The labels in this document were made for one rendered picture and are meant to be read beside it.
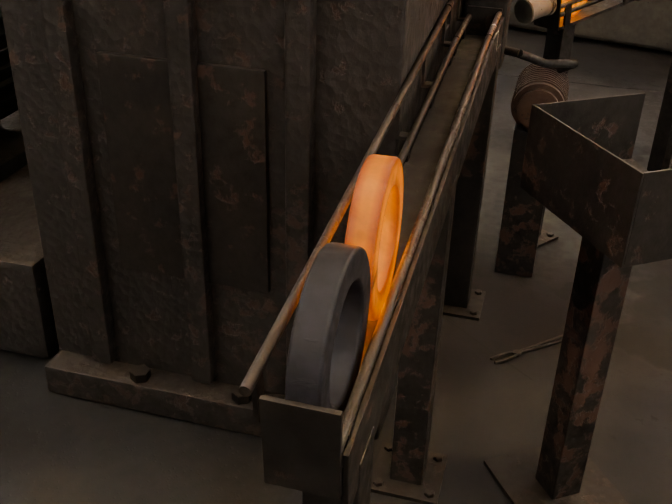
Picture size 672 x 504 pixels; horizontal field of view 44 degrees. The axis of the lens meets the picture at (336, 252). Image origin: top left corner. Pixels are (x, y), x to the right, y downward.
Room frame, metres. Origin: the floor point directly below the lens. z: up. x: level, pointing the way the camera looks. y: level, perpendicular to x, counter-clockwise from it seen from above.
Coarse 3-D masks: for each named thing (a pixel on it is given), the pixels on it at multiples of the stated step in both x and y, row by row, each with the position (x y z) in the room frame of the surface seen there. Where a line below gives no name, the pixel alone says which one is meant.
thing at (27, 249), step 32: (0, 32) 1.99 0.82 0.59; (0, 64) 1.97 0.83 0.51; (0, 96) 1.96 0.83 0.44; (0, 128) 2.22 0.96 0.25; (0, 160) 1.91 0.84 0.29; (0, 192) 1.81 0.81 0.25; (32, 192) 1.81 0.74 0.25; (0, 224) 1.65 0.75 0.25; (32, 224) 1.65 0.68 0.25; (0, 256) 1.51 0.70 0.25; (32, 256) 1.51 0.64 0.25; (0, 288) 1.49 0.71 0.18; (32, 288) 1.48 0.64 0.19; (0, 320) 1.50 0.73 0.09; (32, 320) 1.48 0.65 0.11; (32, 352) 1.48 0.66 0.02
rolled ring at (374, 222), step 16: (368, 160) 0.83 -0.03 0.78; (384, 160) 0.83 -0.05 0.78; (400, 160) 0.88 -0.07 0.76; (368, 176) 0.80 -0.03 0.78; (384, 176) 0.80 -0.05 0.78; (400, 176) 0.88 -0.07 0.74; (368, 192) 0.78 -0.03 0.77; (384, 192) 0.78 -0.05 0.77; (400, 192) 0.89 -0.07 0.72; (352, 208) 0.77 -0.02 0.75; (368, 208) 0.77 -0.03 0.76; (384, 208) 0.78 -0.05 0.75; (400, 208) 0.90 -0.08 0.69; (352, 224) 0.76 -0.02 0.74; (368, 224) 0.76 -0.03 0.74; (384, 224) 0.89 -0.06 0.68; (400, 224) 0.91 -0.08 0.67; (352, 240) 0.75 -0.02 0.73; (368, 240) 0.75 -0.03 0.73; (384, 240) 0.88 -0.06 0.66; (368, 256) 0.74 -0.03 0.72; (384, 256) 0.87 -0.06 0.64; (384, 272) 0.85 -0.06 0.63; (384, 288) 0.82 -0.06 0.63
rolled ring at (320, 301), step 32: (320, 256) 0.65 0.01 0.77; (352, 256) 0.65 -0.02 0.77; (320, 288) 0.61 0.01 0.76; (352, 288) 0.70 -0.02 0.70; (320, 320) 0.59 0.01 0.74; (352, 320) 0.70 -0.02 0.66; (288, 352) 0.57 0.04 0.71; (320, 352) 0.57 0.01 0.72; (352, 352) 0.69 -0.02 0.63; (288, 384) 0.56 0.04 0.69; (320, 384) 0.56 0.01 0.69; (352, 384) 0.67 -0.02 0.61
